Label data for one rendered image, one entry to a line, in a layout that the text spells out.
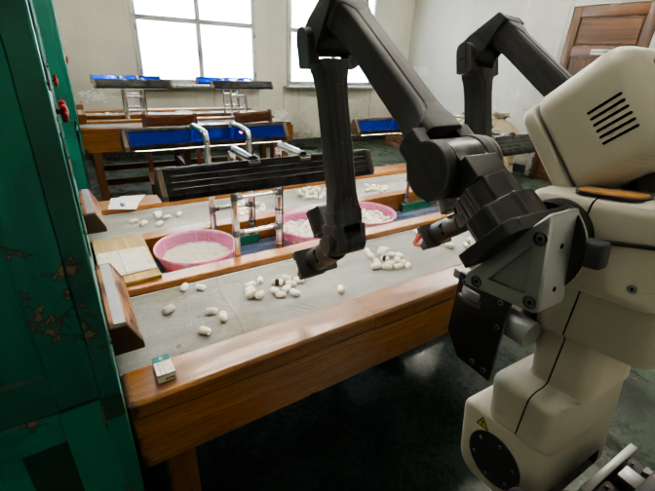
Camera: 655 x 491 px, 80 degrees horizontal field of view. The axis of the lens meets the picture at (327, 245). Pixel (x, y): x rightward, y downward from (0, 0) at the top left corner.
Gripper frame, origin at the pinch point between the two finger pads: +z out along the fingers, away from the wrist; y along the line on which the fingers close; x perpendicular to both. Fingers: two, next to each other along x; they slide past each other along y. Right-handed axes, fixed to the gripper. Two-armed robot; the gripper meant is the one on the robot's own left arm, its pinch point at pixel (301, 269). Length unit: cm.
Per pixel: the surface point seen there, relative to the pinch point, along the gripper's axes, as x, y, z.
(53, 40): -226, 38, 180
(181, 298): -4.1, 27.1, 22.1
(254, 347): 14.7, 18.8, -3.0
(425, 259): 7, -52, 11
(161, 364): 11.6, 38.0, -2.9
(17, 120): -19, 49, -43
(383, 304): 15.7, -18.0, -3.5
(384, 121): -64, -85, 39
